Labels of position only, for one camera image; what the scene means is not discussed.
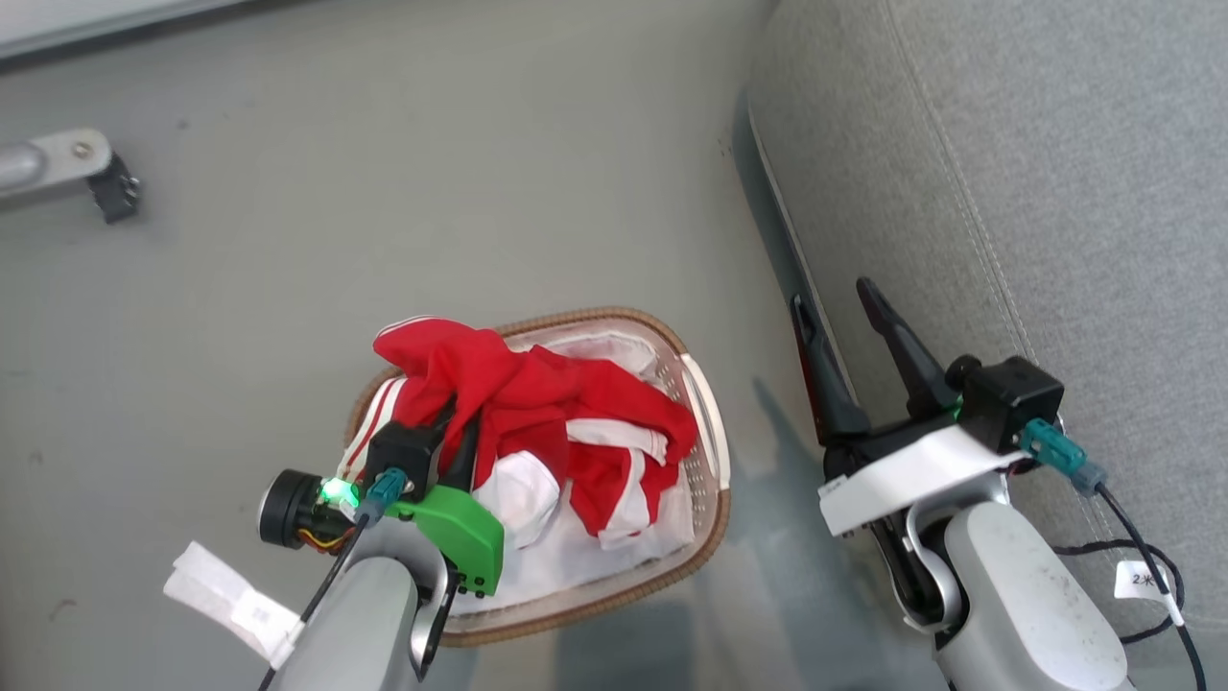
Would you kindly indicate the white basket liner cloth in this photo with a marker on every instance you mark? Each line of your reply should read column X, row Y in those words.
column 576, row 561

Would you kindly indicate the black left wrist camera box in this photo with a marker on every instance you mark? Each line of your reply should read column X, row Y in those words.
column 403, row 453

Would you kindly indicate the white basket with brown rim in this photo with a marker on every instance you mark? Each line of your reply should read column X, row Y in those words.
column 705, row 432

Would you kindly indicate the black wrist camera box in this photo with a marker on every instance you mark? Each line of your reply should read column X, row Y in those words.
column 1012, row 398
column 403, row 453

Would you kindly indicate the grey metal partition base rail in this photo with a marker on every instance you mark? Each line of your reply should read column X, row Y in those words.
column 58, row 34

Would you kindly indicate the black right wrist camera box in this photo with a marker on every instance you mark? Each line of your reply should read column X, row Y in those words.
column 1012, row 398

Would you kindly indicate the red garment with white trim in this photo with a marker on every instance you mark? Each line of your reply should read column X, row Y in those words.
column 537, row 393

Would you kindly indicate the black caster wheel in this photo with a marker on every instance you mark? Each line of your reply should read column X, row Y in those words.
column 115, row 190

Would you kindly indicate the black cylindrical wrist motor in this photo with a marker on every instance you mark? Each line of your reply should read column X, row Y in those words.
column 288, row 509

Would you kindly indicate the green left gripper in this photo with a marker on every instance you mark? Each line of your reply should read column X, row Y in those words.
column 460, row 533

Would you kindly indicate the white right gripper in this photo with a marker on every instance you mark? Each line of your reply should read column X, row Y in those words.
column 911, row 475

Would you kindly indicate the grey fabric sofa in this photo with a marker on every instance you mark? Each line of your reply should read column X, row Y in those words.
column 1007, row 173

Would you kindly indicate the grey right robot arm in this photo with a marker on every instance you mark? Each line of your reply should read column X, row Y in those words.
column 1031, row 595

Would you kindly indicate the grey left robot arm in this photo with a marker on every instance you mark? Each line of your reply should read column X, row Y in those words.
column 360, row 629

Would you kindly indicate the grey metal partition foot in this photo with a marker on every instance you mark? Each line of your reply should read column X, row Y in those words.
column 48, row 163

